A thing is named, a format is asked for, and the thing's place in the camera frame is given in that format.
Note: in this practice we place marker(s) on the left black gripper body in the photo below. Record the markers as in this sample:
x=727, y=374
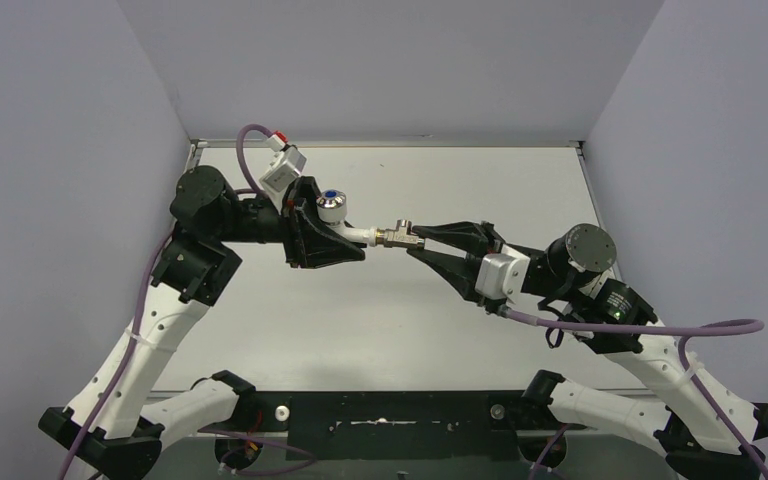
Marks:
x=294, y=225

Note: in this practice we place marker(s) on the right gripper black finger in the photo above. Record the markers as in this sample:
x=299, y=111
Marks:
x=470, y=237
x=461, y=273

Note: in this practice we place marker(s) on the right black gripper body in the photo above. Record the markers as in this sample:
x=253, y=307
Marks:
x=541, y=281

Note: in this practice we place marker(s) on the white faucet with chrome knob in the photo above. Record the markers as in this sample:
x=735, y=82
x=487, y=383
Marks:
x=332, y=209

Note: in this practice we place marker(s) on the metal tee pipe fitting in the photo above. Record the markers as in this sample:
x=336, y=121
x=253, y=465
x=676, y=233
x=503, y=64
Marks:
x=400, y=236

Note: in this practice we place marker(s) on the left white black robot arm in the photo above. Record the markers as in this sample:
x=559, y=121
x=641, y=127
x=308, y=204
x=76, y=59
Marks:
x=110, y=425

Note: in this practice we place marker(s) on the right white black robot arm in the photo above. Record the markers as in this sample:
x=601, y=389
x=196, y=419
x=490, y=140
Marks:
x=700, y=428

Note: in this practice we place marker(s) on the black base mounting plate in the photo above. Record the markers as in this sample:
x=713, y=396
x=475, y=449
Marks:
x=406, y=425

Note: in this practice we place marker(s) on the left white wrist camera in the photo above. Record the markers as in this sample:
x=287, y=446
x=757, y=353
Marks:
x=285, y=168

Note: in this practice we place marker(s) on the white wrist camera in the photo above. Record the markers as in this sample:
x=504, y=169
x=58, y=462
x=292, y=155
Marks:
x=502, y=275
x=285, y=168

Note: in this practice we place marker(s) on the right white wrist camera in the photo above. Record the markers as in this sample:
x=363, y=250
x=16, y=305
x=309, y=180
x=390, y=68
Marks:
x=502, y=275

